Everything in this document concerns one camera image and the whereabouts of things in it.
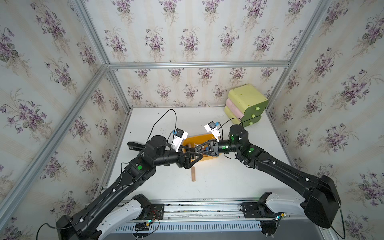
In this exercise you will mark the tan lipstick tube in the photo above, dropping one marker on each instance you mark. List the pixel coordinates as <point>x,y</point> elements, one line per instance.
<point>193,174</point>

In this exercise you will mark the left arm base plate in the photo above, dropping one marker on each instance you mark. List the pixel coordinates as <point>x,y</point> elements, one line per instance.
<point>152,212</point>

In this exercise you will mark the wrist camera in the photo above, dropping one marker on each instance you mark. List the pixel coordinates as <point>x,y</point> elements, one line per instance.
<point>179,137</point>
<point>212,128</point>

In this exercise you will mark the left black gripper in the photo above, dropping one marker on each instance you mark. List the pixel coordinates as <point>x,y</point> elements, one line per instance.
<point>185,164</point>

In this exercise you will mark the black stapler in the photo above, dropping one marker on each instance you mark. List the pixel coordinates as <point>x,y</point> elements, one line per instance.
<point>133,146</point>

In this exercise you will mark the yellow plastic storage box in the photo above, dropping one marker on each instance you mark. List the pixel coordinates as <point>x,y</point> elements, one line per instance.
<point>197,140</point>

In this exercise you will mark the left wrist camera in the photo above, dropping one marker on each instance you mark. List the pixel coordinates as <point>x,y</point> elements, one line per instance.
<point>179,137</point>

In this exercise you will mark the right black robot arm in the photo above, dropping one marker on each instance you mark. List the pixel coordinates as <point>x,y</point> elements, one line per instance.
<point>321,198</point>

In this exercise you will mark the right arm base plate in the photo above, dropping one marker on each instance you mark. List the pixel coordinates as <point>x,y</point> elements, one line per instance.
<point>255,210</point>

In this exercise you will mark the green pink drawer organizer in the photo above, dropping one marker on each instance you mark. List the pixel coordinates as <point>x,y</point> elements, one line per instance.
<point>245,105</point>

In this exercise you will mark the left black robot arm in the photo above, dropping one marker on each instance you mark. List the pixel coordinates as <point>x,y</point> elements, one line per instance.
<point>100,217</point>

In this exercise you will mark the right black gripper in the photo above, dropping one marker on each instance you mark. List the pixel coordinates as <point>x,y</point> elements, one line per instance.
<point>213,147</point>

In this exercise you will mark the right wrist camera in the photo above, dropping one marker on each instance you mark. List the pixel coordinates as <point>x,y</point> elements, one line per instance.
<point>212,128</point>

